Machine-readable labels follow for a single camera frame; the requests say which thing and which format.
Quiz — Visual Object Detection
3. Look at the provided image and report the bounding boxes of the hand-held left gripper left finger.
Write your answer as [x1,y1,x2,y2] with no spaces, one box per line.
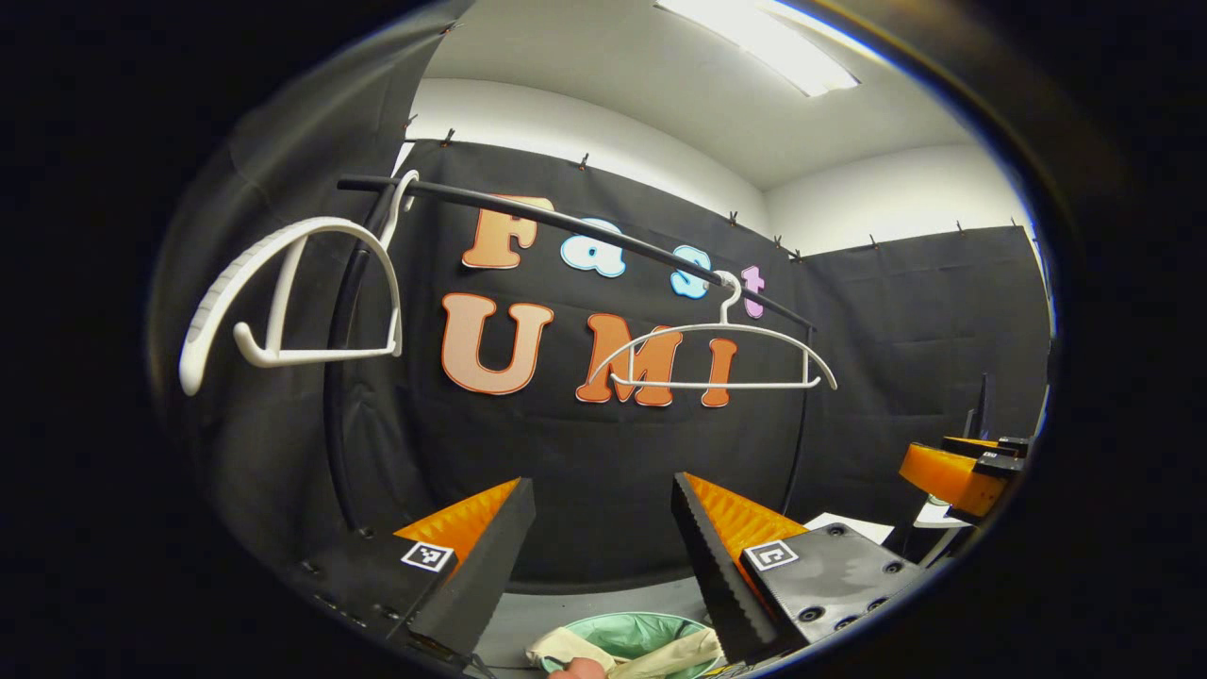
[288,476,537,675]

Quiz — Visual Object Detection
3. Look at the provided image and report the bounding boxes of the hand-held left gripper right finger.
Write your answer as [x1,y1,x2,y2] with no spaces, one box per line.
[671,473,930,672]

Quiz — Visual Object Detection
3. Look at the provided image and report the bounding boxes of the cream collared shirt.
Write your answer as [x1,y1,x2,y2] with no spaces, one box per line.
[526,625,725,679]

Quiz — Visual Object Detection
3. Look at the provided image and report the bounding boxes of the green laundry hamper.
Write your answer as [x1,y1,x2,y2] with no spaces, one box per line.
[542,611,727,679]

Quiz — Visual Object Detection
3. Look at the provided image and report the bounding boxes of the thin white clothes hanger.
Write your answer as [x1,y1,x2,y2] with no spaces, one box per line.
[587,270,838,392]

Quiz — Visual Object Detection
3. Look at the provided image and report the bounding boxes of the wide white clothes hanger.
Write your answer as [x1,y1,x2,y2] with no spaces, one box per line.
[177,170,421,397]

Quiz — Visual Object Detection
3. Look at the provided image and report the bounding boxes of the dark monitor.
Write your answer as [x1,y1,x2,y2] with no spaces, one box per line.
[964,373,991,439]

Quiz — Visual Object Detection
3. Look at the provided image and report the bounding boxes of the white table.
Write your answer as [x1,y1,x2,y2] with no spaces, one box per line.
[803,512,897,546]

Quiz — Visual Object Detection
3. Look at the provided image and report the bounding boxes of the black backdrop cloth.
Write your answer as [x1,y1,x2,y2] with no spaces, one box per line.
[151,9,1055,595]

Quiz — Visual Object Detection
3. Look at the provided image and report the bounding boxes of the ceiling light panel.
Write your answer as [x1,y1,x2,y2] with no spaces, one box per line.
[655,0,861,98]

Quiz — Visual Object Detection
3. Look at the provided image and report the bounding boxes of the black clothes rail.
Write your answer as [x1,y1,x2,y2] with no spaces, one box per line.
[322,174,819,534]

